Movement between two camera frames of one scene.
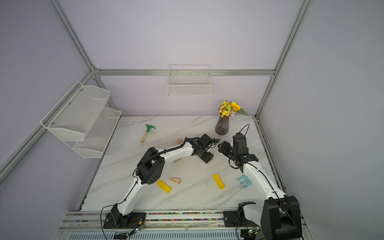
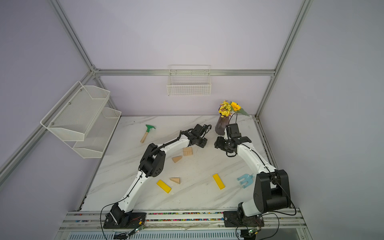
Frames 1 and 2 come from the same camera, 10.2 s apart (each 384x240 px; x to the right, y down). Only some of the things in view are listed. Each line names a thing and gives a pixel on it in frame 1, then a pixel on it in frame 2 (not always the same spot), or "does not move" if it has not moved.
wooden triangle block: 176,179 does not move
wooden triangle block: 176,160 does not move
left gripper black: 208,158 -> 204,140
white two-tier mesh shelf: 80,120 does not move
